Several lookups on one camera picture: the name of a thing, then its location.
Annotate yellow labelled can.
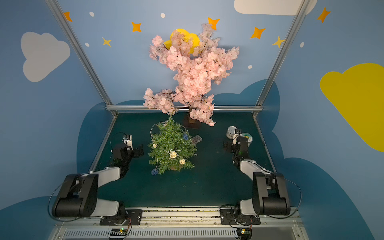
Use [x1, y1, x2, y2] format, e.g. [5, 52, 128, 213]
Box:
[240, 133, 253, 147]

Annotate diagonal frame post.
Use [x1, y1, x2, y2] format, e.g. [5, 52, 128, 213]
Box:
[45, 0, 113, 106]
[253, 0, 311, 120]

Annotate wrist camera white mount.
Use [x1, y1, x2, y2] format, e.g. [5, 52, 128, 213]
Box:
[123, 134, 133, 151]
[232, 128, 241, 145]

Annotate back horizontal frame bar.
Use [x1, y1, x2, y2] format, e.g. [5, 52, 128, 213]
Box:
[105, 104, 264, 114]

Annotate left controller board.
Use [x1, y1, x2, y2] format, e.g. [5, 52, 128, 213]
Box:
[109, 228, 129, 240]

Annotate right controller board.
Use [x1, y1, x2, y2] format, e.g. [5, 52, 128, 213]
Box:
[236, 228, 252, 240]

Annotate controller board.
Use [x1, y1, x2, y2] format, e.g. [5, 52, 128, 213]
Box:
[109, 228, 129, 240]
[236, 228, 252, 240]

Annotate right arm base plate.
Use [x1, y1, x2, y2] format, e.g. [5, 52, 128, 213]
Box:
[219, 205, 261, 227]

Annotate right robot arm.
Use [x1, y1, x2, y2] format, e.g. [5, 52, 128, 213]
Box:
[223, 136, 303, 219]

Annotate pink cherry blossom tree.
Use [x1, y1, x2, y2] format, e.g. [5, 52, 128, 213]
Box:
[144, 23, 240, 127]

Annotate silver tin can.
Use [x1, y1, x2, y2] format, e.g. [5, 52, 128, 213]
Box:
[226, 126, 237, 140]

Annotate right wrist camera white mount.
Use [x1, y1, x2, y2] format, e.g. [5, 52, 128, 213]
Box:
[232, 128, 241, 145]

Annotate small green christmas tree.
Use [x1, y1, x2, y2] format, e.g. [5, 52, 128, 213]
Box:
[147, 115, 198, 175]

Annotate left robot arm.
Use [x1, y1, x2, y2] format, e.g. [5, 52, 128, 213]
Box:
[48, 144, 144, 226]

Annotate right diagonal frame post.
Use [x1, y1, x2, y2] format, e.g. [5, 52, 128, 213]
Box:
[253, 0, 311, 120]

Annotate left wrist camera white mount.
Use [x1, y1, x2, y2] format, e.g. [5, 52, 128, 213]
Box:
[123, 134, 133, 151]

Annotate clear battery box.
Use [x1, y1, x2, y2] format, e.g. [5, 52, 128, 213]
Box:
[191, 135, 203, 145]

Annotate left diagonal frame post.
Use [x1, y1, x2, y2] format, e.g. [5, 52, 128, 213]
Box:
[45, 0, 113, 106]

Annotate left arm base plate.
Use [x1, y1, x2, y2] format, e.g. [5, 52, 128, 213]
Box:
[100, 209, 143, 226]

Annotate aluminium mounting rail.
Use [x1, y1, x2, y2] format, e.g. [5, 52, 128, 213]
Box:
[59, 207, 303, 228]

